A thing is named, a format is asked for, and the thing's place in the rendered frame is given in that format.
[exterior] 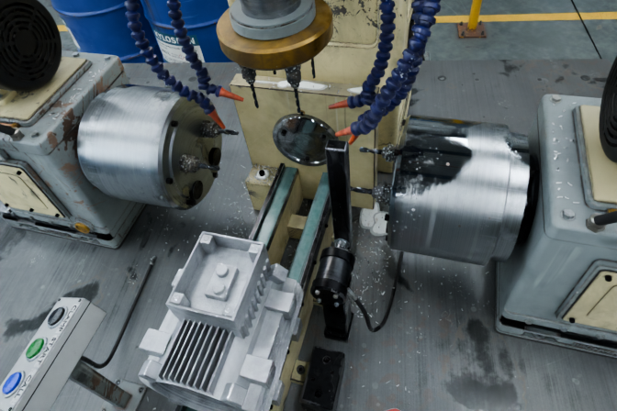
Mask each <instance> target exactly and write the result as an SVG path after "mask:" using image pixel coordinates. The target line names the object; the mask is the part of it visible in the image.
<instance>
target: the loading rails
mask: <svg viewBox="0 0 617 411"><path fill-rule="evenodd" d="M302 201H303V194H302V190H301V184H300V179H299V174H298V168H292V167H286V166H285V164H284V163H280V166H279V168H278V170H277V173H276V175H275V178H274V180H273V182H272V185H271V187H270V189H269V192H268V194H267V196H266V198H265V200H264V204H263V206H262V208H261V211H260V213H259V215H258V217H257V219H256V221H255V224H254V226H253V228H252V232H251V234H250V237H249V238H248V240H253V241H258V242H263V243H264V244H265V247H266V249H267V252H268V256H269V261H270V263H271V265H273V264H275V263H278V264H280V261H281V260H282V257H283V254H284V251H285V249H286V244H287V242H288V240H289V238H293V239H299V243H298V245H297V250H296V253H295V256H294V259H293V261H292V263H291V266H290V269H289V272H288V275H287V278H290V279H294V280H297V283H299V286H301V289H303V290H302V291H303V292H304V293H303V294H304V298H303V301H302V304H301V307H300V310H299V313H298V316H297V317H298V318H301V321H302V324H303V328H302V330H301V333H300V337H299V340H298V342H295V341H292V340H290V344H289V347H288V350H287V354H286V358H285V361H284V365H283V368H282V371H281V374H280V377H279V380H281V381H283V383H284V385H285V390H284V392H283V396H282V399H281V403H280V406H277V405H271V406H270V409H269V411H283V409H284V406H285V402H286V397H287V394H288V391H289V387H290V384H291V382H292V383H297V384H301V385H303V383H304V380H305V377H306V373H307V369H308V366H309V361H302V360H299V359H298V355H299V353H300V350H301V346H302V343H303V339H304V337H305V333H306V330H307V326H308V323H309V318H310V314H311V311H312V308H313V305H319V304H318V303H317V299H315V298H314V297H313V296H312V294H311V293H310V288H311V285H312V282H313V280H315V279H316V275H317V272H318V268H319V266H320V255H321V252H322V250H324V249H325V248H328V247H330V246H331V242H334V236H333V226H332V217H331V200H330V191H329V182H328V173H327V172H323V173H322V175H321V178H320V183H319V186H318V189H317V192H316V194H315V197H314V199H313V202H312V205H311V208H310V210H309V213H308V216H307V217H304V216H300V215H298V211H299V208H300V207H301V204H302ZM320 306H322V305H320ZM174 411H197V410H195V409H193V408H190V407H188V406H185V405H177V406H176V408H175V410H174Z"/></svg>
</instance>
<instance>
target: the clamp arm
mask: <svg viewBox="0 0 617 411"><path fill-rule="evenodd" d="M325 154H326V163H327V173H328V182H329V191H330V200H331V217H332V226H333V236H334V245H335V246H336V243H337V241H338V240H339V241H338V243H337V244H342V241H343V245H344V246H345V247H346V245H347V250H350V249H351V247H352V244H353V227H352V205H351V184H350V162H349V143H348V141H341V140H335V139H328V141H327V144H326V147H325Z"/></svg>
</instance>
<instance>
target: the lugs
mask: <svg viewBox="0 0 617 411"><path fill-rule="evenodd" d="M271 268H272V269H271V271H270V272H269V273H268V275H269V279H270V280H271V281H272V282H274V283H276V284H280V283H284V282H285V281H286V277H287V274H288V269H286V268H284V267H283V266H281V265H280V264H278V263H275V264H273V265H271ZM161 368H162V364H161V363H159V362H157V361H154V360H147V361H145V362H144V363H143V365H142V367H141V369H140V372H139V377H141V378H143V379H145V380H147V381H149V382H154V381H157V378H158V376H157V375H158V373H159V371H160V369H161ZM247 392H248V389H246V388H244V387H242V386H240V385H238V384H236V383H226V385H225V387H224V390H223V393H222V395H221V398H220V400H221V401H223V402H225V403H227V404H229V405H233V406H243V403H244V400H245V397H246V395H247Z"/></svg>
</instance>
